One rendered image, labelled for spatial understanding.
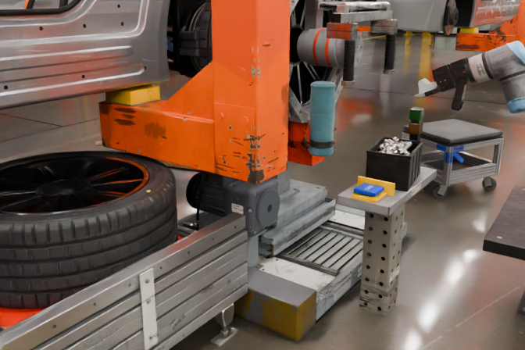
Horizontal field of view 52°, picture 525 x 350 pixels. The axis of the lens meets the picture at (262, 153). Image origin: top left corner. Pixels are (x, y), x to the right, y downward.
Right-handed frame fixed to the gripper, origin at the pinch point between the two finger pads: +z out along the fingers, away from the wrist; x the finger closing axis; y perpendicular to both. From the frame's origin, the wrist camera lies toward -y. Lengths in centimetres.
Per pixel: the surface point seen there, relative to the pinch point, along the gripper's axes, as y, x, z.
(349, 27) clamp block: 29.5, 25.3, 4.7
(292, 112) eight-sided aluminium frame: 11.3, 20.0, 38.0
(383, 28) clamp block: 27.8, -8.9, 5.8
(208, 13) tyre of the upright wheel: 54, 32, 48
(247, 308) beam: -43, 59, 58
